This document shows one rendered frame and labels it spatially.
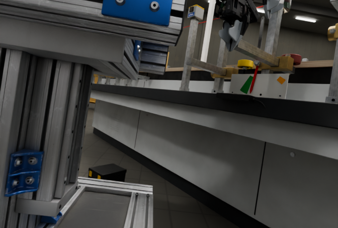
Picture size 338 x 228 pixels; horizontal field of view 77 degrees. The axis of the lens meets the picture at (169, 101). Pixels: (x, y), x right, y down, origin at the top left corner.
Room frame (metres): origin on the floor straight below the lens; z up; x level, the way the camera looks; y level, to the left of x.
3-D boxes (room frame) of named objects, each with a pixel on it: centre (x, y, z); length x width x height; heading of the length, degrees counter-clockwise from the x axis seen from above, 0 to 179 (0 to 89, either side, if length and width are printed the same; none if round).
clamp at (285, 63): (0.89, -0.41, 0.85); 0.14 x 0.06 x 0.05; 38
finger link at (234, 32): (0.65, -0.17, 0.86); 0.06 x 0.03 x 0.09; 128
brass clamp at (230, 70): (1.09, -0.26, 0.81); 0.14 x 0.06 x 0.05; 38
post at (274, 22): (0.91, -0.40, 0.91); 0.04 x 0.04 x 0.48; 38
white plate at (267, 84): (0.92, -0.36, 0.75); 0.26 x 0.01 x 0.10; 38
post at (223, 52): (1.10, -0.24, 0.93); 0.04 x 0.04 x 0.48; 38
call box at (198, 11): (1.31, -0.08, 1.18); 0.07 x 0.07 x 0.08; 38
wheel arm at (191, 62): (1.04, -0.23, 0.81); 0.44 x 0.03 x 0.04; 128
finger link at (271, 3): (0.83, -0.34, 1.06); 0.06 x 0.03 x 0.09; 38
